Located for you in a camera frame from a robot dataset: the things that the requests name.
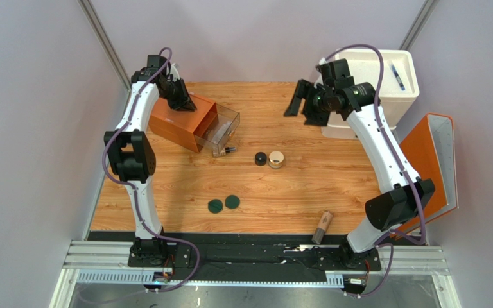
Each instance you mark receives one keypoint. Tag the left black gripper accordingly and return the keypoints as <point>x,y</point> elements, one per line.
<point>184,102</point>

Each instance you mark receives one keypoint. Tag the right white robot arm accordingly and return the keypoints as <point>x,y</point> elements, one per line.
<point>404,193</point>

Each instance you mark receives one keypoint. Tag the black round jar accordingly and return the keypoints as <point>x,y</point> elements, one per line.
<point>260,159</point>

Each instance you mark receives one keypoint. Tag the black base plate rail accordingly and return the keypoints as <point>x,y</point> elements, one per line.
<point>317,257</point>

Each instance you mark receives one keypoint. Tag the green round compact right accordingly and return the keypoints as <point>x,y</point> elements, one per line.
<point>232,202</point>

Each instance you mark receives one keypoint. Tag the green round compact left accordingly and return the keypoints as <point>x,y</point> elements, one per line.
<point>215,206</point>

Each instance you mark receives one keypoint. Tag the green round compact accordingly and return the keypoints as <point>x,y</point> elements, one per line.
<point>215,206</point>
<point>232,202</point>

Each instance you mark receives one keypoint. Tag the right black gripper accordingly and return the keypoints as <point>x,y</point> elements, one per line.
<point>308,104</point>

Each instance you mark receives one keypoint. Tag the orange ring binder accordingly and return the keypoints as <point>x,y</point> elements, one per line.
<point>430,149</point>

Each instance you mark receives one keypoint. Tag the beige bottle grey cap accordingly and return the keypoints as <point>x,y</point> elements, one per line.
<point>322,227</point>

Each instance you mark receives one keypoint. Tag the clear top drawer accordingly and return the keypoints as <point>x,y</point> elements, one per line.
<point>218,115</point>

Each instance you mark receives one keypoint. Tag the clear glitter bottle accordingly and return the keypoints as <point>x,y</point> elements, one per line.
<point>216,135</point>

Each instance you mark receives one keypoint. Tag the gold lid cream jar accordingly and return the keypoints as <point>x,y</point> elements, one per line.
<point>276,159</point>

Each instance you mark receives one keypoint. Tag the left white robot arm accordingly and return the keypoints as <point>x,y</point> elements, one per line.
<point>128,158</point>

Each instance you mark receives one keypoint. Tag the white three-drawer cabinet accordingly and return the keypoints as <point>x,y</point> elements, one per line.
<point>364,66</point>

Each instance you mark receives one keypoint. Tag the orange drawer box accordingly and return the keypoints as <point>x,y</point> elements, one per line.
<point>181,127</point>

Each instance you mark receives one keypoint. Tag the blue pen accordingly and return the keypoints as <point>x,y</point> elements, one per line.
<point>397,77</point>

